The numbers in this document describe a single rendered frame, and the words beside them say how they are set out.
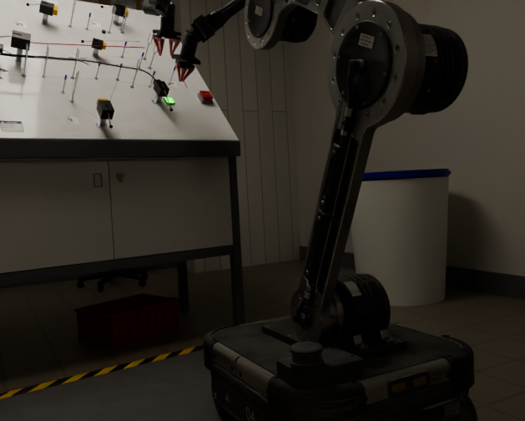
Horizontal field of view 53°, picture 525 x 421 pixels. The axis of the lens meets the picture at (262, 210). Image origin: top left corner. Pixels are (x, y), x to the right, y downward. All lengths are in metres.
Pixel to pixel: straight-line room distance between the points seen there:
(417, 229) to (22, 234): 1.85
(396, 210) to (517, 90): 0.89
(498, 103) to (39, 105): 2.28
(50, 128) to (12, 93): 0.21
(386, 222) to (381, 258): 0.19
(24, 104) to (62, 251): 0.57
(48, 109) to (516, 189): 2.30
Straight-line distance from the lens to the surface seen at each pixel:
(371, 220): 2.86
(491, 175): 3.19
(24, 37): 2.38
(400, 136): 3.68
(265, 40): 1.50
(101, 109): 2.12
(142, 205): 2.21
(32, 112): 2.18
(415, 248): 2.85
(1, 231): 2.07
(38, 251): 2.10
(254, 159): 4.52
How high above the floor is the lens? 0.65
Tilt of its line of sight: 2 degrees down
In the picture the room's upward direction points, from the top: 3 degrees counter-clockwise
